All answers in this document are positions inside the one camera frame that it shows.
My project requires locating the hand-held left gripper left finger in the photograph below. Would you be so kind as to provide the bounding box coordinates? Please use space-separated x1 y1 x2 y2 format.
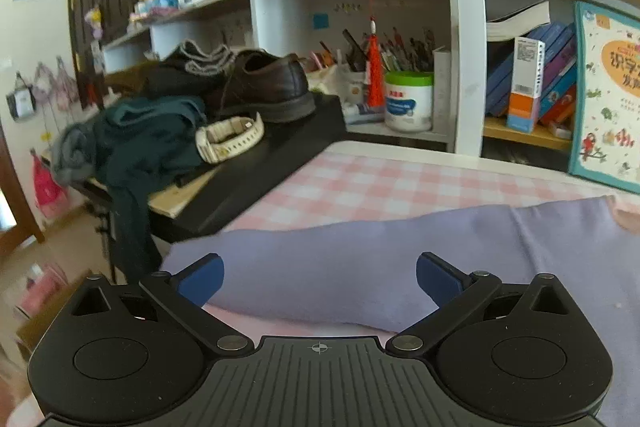
62 253 251 360

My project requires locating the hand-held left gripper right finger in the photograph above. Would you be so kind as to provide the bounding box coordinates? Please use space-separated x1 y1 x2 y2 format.
385 252 581 360

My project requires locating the pink sweater with purple lining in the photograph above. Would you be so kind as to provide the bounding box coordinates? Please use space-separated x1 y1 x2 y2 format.
159 196 640 427

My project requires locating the pink checked table mat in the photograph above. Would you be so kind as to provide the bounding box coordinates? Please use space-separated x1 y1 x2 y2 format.
217 139 640 238

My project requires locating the white wristwatch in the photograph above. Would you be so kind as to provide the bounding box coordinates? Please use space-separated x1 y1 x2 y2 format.
195 113 265 164

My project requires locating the dark teal cloth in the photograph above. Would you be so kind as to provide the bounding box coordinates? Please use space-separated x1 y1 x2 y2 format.
92 96 207 283

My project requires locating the black box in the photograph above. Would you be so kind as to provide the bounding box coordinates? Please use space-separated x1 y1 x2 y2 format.
65 92 348 244

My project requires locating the grey cloth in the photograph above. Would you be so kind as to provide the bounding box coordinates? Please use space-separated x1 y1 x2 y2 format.
50 124 98 185

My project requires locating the white can with green lid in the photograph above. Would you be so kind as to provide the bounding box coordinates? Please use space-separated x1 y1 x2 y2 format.
384 71 434 132

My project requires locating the tall white box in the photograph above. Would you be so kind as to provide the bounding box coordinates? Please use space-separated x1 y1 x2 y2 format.
432 47 453 120

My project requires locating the red tassel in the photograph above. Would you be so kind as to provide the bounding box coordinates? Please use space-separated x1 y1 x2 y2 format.
366 0 386 108

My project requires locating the white and orange toothpaste box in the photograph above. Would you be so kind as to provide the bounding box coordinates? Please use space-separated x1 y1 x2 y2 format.
506 37 546 134

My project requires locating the white and wooden bookshelf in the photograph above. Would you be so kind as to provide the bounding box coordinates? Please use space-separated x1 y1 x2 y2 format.
100 0 640 158

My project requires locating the bunch of pens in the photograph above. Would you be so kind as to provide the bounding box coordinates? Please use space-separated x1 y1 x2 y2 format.
310 27 436 75

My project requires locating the row of blue and purple books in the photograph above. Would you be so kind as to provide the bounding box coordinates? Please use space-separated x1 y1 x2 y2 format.
485 22 578 128

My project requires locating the teal children's picture book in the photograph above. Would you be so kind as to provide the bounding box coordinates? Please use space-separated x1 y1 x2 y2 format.
567 1 640 195

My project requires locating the thick white paperback book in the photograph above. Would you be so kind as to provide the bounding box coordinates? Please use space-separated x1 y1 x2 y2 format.
485 0 551 42

